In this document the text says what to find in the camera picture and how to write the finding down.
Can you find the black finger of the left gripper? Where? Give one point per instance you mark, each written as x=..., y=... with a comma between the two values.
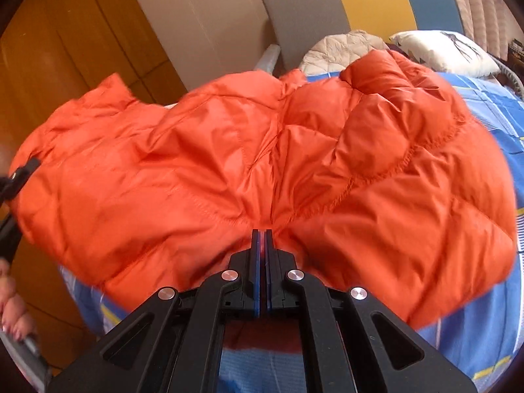
x=12, y=184

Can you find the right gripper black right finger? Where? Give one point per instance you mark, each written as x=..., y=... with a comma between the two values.
x=350, y=341

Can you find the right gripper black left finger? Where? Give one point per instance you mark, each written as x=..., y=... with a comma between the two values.
x=173, y=341

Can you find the orange quilted down jacket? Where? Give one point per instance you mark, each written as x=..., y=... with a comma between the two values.
x=380, y=177

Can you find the person's left hand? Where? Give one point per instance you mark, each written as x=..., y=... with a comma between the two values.
x=15, y=318

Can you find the blue plaid bed sheet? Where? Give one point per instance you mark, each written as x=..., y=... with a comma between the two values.
x=482, y=339

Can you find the wooden wardrobe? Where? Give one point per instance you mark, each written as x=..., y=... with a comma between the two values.
x=53, y=51

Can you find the white patterned pillow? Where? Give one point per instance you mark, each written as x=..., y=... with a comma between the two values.
x=447, y=52

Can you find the grey yellow blue headboard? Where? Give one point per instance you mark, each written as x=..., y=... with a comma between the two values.
x=300, y=24

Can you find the right floral curtain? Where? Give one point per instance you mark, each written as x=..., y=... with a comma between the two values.
x=491, y=24

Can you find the grey bed side rail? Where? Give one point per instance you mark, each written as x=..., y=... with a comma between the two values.
x=269, y=58

